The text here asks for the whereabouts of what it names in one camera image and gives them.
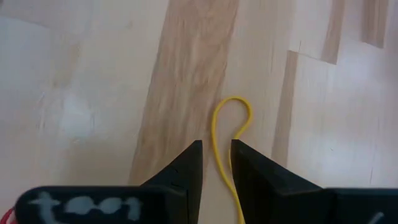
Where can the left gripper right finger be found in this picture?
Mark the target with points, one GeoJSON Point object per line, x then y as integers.
{"type": "Point", "coordinates": [280, 199]}

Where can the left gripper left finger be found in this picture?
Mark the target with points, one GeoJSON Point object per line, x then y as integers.
{"type": "Point", "coordinates": [174, 199]}

